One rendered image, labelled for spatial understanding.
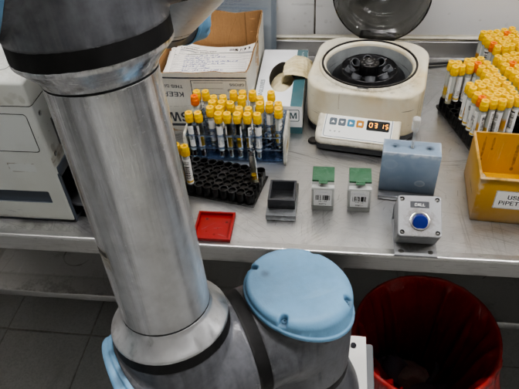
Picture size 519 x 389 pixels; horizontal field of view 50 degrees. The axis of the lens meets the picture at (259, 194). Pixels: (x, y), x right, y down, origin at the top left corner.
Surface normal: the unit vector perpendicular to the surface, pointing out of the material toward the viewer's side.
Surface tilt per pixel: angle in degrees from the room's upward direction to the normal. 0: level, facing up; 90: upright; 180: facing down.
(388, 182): 90
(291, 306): 8
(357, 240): 0
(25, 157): 90
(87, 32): 81
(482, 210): 90
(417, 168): 90
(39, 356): 0
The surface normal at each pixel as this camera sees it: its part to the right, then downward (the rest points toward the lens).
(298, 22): -0.12, 0.68
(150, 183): 0.59, 0.40
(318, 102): -0.64, 0.54
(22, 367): -0.05, -0.73
